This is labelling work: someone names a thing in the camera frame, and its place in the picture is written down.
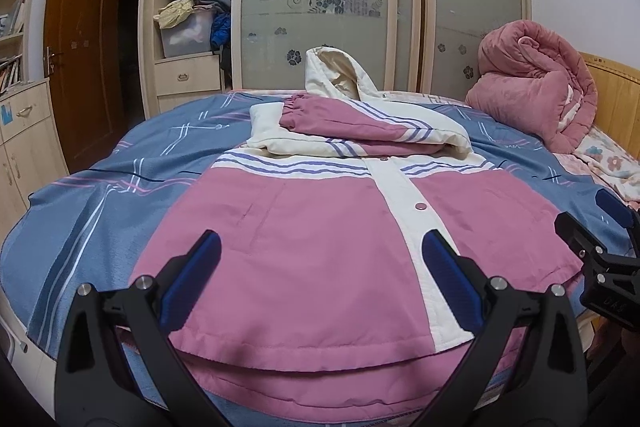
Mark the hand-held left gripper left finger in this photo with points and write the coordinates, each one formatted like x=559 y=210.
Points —
x=192 y=274

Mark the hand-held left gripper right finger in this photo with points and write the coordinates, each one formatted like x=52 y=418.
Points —
x=452 y=282

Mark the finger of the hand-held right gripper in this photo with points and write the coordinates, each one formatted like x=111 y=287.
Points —
x=580 y=237
x=614 y=206

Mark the pink and white hooded jacket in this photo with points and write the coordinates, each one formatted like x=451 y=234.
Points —
x=325 y=232

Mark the grey clothes pile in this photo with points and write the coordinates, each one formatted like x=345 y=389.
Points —
x=212 y=3

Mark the floral pillow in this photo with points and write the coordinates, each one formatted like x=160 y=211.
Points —
x=610 y=162

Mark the pink patterned bed sheet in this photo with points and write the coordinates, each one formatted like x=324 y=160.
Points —
x=570 y=164

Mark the wooden bed headboard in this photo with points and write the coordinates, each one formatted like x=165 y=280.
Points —
x=617 y=92

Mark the bed with blue sheet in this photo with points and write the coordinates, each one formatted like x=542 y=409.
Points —
x=100 y=207

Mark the rolled pink quilt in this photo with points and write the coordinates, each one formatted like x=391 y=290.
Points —
x=530 y=97

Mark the beige wardrobe drawer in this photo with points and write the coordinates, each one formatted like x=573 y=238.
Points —
x=187 y=74

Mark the beige bookshelf cabinet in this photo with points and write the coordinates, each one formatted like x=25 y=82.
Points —
x=30 y=132

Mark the translucent storage box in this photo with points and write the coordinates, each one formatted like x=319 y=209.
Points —
x=187 y=37

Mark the blue crumpled garment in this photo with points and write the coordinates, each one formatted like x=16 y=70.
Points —
x=220 y=32

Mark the brown wooden door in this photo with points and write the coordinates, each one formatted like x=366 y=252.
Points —
x=82 y=47

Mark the crumpled beige cloth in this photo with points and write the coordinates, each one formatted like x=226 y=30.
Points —
x=175 y=12

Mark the row of books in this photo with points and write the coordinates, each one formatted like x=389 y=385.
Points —
x=10 y=74

